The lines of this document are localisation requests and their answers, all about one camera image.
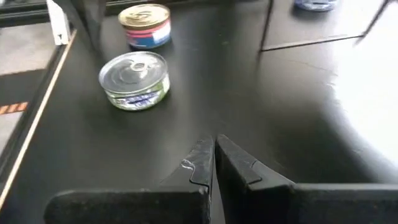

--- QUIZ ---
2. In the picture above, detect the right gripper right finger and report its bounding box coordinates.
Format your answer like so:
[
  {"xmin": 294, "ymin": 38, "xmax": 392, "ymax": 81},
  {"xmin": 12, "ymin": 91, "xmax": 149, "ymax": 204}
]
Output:
[{"xmin": 214, "ymin": 134, "xmax": 398, "ymax": 224}]

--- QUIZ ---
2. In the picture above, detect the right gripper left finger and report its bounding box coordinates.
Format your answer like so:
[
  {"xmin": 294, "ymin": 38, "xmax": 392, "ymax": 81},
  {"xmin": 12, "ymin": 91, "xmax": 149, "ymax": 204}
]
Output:
[{"xmin": 44, "ymin": 136, "xmax": 216, "ymax": 224}]

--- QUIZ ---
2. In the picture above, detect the silver-lid can white green label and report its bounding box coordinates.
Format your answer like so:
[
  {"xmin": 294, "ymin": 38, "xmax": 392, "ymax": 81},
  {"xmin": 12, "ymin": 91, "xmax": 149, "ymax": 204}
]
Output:
[{"xmin": 98, "ymin": 51, "xmax": 171, "ymax": 112}]

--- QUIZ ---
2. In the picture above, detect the gold-lid blue striped can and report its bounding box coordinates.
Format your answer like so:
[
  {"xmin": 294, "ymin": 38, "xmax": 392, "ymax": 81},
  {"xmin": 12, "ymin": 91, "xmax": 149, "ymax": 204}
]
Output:
[{"xmin": 118, "ymin": 3, "xmax": 172, "ymax": 50}]

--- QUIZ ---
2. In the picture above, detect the blue can with silver lid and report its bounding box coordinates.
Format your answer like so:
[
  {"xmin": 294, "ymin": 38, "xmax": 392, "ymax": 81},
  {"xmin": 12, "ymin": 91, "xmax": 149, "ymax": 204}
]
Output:
[{"xmin": 294, "ymin": 0, "xmax": 339, "ymax": 12}]

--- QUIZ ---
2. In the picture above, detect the black table mat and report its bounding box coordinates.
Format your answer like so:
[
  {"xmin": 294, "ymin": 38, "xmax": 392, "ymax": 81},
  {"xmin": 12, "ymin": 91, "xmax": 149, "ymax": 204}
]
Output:
[{"xmin": 0, "ymin": 0, "xmax": 398, "ymax": 224}]

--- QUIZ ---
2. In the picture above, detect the silver aluminium post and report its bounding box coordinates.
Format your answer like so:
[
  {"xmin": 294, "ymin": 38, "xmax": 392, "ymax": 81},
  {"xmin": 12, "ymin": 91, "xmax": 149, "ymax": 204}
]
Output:
[{"xmin": 45, "ymin": 0, "xmax": 72, "ymax": 46}]

